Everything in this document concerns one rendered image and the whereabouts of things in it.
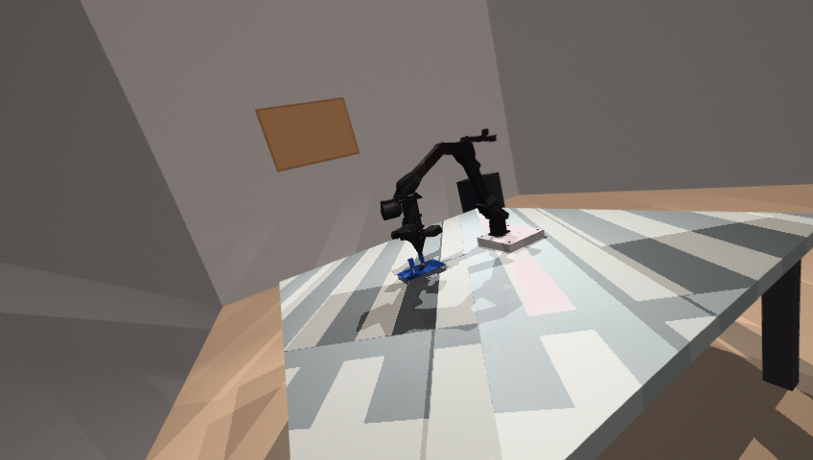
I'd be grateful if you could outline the blue circuit board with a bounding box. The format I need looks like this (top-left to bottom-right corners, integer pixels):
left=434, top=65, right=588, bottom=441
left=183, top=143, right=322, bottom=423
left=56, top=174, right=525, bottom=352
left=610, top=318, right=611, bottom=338
left=397, top=254, right=446, bottom=285

